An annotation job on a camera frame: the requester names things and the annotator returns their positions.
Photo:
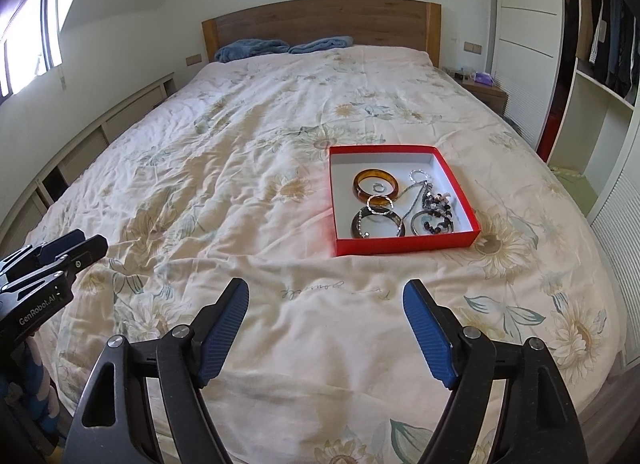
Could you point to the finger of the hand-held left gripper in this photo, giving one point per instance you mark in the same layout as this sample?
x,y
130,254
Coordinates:
x,y
82,251
60,243

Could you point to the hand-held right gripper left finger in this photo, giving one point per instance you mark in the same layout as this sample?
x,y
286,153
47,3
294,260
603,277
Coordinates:
x,y
225,329

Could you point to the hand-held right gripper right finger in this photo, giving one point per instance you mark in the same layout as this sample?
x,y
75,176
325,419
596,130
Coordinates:
x,y
430,334

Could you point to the red jewelry box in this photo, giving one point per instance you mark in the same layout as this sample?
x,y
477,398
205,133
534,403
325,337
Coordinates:
x,y
400,246

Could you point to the plain silver bangle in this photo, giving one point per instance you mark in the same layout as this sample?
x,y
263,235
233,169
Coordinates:
x,y
417,224

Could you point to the twisted silver bangle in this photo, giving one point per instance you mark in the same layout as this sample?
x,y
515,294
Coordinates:
x,y
372,204

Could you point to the dark tortoiseshell bangle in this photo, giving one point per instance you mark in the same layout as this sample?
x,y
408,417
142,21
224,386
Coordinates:
x,y
357,226

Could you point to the amber bangle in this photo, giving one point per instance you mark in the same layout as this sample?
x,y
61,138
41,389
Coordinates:
x,y
362,191

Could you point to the floral cream duvet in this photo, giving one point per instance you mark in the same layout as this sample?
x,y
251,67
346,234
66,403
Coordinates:
x,y
250,169

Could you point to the green floor mat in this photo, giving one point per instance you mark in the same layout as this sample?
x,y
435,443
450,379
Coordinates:
x,y
575,189

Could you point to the window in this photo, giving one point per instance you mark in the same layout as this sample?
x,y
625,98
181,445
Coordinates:
x,y
30,39

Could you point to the red panel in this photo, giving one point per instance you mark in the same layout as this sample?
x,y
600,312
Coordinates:
x,y
547,137

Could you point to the wooden nightstand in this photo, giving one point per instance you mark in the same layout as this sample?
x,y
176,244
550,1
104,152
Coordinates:
x,y
487,97

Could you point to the white open wardrobe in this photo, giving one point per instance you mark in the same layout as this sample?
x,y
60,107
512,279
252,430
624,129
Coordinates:
x,y
600,144

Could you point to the purple tissue box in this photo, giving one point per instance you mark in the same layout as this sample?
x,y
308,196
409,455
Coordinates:
x,y
484,79

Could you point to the blue pillow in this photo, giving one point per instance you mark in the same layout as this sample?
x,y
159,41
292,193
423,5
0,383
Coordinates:
x,y
320,44
250,49

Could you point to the white sliding wardrobe door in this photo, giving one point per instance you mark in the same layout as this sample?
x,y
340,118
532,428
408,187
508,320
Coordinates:
x,y
530,44

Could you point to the wooden headboard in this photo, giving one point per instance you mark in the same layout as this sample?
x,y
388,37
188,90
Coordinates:
x,y
320,22

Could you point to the hanging dark clothes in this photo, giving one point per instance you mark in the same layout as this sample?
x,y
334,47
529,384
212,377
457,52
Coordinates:
x,y
615,44

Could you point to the low white wall cabinet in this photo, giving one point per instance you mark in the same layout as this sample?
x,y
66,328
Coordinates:
x,y
75,144

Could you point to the wall socket plate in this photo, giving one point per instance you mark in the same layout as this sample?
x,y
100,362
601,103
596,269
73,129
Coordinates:
x,y
193,60

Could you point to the wall switch plate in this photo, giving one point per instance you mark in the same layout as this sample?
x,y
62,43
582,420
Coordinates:
x,y
472,47

